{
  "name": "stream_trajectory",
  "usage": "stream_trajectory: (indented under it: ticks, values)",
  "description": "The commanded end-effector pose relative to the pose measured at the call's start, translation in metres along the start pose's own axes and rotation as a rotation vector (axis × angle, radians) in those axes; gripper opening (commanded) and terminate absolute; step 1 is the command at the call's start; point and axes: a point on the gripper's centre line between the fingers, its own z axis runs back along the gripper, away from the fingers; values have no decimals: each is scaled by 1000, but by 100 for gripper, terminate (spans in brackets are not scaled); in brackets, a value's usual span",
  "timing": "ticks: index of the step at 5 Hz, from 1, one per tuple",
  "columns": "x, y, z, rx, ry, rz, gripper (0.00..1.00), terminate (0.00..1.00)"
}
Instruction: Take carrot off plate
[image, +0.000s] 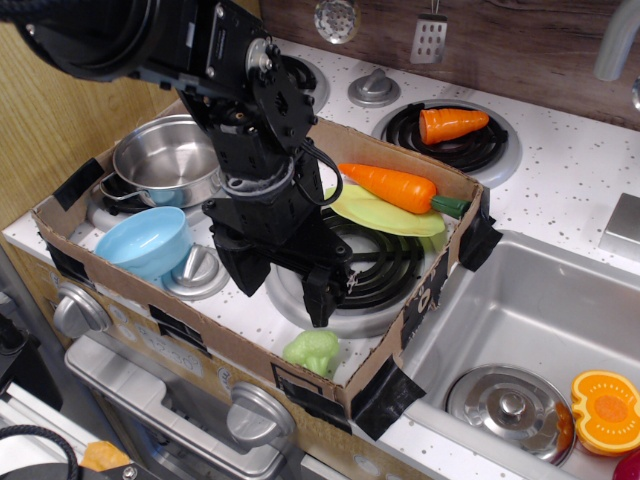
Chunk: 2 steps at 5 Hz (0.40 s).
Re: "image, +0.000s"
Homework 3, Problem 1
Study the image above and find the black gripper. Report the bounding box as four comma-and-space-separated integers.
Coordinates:
203, 148, 352, 328

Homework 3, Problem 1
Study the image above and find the orange toy carrot green stem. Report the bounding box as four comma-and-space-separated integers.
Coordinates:
338, 162, 472, 220

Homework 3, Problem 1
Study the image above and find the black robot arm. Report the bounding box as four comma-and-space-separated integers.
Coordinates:
1, 1, 352, 328

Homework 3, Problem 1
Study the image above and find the yellow-green toy plate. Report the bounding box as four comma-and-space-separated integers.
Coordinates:
329, 185, 447, 238

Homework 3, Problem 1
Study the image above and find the orange carrot piece on burner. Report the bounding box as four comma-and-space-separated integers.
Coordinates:
419, 108, 490, 145

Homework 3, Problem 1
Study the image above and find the green toy broccoli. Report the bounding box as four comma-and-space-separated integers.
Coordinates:
282, 330, 340, 376

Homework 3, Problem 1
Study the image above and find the silver stovetop knob front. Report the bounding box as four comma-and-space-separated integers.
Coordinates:
161, 244, 230, 301

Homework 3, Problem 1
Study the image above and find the silver stovetop knob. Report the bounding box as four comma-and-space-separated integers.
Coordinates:
347, 68, 401, 108
161, 244, 230, 301

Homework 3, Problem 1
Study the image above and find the front right black burner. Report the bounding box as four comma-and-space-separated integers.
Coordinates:
272, 207, 426, 312

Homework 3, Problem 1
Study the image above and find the black burner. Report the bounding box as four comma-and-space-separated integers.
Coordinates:
99, 173, 150, 215
282, 56, 317, 95
376, 101, 509, 173
272, 207, 426, 312

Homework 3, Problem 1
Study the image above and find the light blue bowl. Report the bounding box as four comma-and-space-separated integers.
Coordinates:
94, 206, 193, 281

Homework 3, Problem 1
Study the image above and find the silver oven knob right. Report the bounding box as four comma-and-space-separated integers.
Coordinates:
226, 382, 296, 449

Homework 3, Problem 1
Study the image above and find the silver oven knob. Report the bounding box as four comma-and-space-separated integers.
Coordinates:
226, 382, 296, 449
53, 282, 111, 339

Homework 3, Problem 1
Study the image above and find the stainless steel pot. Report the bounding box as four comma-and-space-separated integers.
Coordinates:
108, 114, 221, 208

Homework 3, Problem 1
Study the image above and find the front left black burner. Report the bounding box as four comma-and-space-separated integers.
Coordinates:
99, 173, 150, 215

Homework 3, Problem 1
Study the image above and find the back left black burner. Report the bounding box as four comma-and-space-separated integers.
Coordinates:
282, 56, 317, 95

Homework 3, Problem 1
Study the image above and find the silver stovetop knob back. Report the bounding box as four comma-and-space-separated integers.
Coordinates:
347, 68, 401, 108

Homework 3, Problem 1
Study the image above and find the silver oven knob left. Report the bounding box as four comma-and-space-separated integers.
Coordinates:
53, 282, 111, 339

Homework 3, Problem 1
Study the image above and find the back right black burner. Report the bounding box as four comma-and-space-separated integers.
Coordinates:
376, 101, 509, 173

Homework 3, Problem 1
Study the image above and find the metal sink basin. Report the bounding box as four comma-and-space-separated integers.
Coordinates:
399, 230, 640, 480

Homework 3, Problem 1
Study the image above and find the hanging slotted spoon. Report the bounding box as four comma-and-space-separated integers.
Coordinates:
314, 0, 361, 45

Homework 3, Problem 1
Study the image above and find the steel pot lid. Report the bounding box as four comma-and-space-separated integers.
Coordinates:
443, 364, 576, 466

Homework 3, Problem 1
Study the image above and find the hanging silver spatula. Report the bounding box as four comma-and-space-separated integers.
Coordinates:
410, 1, 448, 65

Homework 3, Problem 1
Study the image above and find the grey block right edge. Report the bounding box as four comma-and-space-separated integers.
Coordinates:
599, 193, 640, 261

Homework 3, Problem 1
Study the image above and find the orange toy pumpkin half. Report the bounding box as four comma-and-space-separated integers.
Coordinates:
571, 370, 639, 457

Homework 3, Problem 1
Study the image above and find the red toy fruit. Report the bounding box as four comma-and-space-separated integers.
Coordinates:
612, 450, 640, 480

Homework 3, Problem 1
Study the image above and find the silver faucet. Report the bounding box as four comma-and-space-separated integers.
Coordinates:
593, 0, 639, 81

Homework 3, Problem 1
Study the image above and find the silver oven door handle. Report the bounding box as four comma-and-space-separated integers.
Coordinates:
65, 336, 287, 479

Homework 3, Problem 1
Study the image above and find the black cable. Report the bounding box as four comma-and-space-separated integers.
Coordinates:
0, 424, 81, 480

